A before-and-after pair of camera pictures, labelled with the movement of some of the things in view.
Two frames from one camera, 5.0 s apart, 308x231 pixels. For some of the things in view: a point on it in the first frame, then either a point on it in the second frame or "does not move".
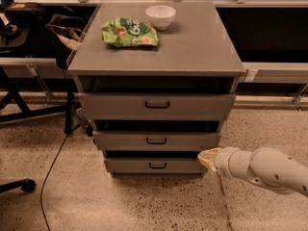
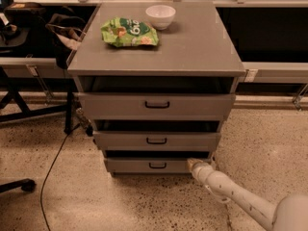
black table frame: (11, 87) does not move
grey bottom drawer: (154, 166) does not move
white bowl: (161, 16) does not move
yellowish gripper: (223, 162) to (201, 169)
